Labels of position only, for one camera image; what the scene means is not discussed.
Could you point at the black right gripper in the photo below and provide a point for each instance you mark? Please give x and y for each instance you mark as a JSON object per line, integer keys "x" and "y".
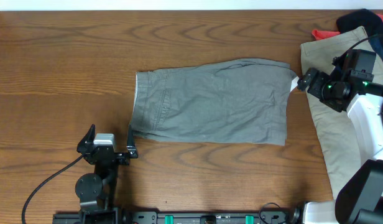
{"x": 321, "y": 78}

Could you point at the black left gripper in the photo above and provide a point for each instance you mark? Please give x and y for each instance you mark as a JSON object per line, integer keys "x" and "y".
{"x": 132, "y": 154}

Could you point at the grey shorts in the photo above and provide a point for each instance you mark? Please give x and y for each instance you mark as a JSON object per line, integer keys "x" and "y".
{"x": 239, "y": 101}

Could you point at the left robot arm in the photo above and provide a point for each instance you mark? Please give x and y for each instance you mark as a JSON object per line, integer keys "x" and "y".
{"x": 96, "y": 190}

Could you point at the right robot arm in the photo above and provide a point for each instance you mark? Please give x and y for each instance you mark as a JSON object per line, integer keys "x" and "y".
{"x": 350, "y": 88}

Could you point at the red garment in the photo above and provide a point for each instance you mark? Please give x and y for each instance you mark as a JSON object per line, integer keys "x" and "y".
{"x": 322, "y": 34}

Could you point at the navy blue garment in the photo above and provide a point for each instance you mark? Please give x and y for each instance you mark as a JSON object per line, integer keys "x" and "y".
{"x": 376, "y": 43}

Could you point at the black garment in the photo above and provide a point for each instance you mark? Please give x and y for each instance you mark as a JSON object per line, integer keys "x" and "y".
{"x": 372, "y": 23}

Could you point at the beige khaki shorts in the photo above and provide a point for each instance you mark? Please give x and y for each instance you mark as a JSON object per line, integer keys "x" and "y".
{"x": 335, "y": 130}

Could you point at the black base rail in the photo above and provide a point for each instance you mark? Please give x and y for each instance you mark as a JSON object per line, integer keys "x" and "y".
{"x": 176, "y": 218}

